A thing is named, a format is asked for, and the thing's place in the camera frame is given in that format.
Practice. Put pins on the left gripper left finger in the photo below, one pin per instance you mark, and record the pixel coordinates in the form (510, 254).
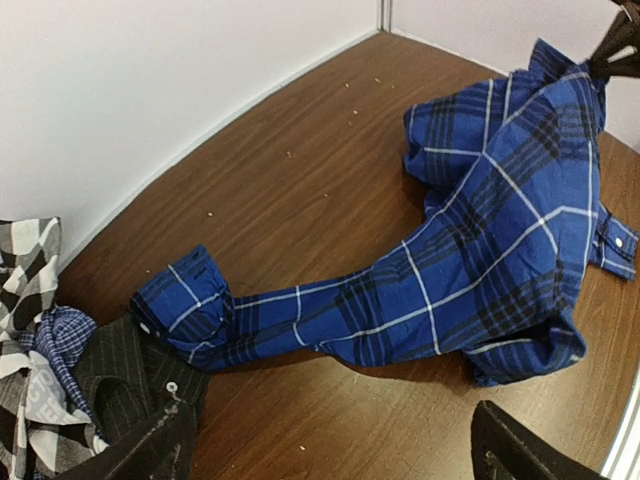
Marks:
(160, 447)

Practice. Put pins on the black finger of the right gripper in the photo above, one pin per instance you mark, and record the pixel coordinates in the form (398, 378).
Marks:
(617, 55)

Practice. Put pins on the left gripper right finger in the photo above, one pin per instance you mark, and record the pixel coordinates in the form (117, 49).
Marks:
(503, 448)

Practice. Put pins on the blue plaid long sleeve shirt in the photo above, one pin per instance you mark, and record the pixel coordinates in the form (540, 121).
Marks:
(513, 219)

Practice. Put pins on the black pinstripe shirt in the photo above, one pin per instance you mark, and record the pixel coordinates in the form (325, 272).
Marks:
(126, 376)

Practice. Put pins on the black white patterned shirt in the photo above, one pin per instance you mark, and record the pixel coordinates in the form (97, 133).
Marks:
(30, 251)

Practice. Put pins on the small blue check shirt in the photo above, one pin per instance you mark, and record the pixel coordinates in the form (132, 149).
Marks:
(55, 396)

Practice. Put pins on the right aluminium corner post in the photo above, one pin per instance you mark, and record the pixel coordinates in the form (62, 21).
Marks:
(384, 15)

